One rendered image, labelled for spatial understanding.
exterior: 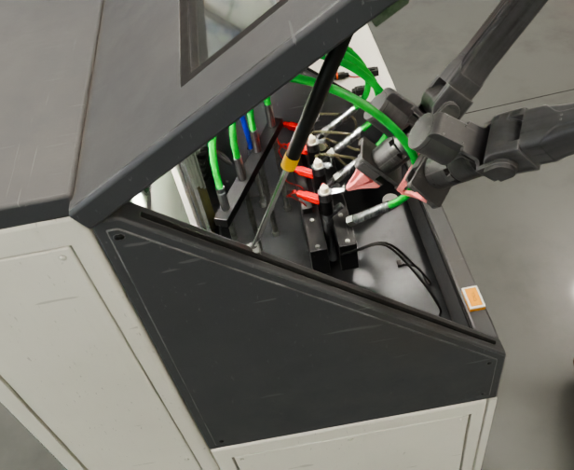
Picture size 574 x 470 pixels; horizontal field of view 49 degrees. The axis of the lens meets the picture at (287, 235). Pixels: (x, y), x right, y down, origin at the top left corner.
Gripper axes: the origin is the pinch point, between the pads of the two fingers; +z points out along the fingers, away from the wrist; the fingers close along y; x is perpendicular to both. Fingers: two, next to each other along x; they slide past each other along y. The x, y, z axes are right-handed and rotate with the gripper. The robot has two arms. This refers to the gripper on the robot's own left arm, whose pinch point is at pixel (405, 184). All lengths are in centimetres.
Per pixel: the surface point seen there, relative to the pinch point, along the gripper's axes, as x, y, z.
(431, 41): 46, -196, 184
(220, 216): -18.9, 16.1, 28.1
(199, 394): -5, 47, 19
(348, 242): 5.7, 4.6, 24.7
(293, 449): 22, 44, 33
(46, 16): -64, 11, 16
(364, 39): -9, -65, 59
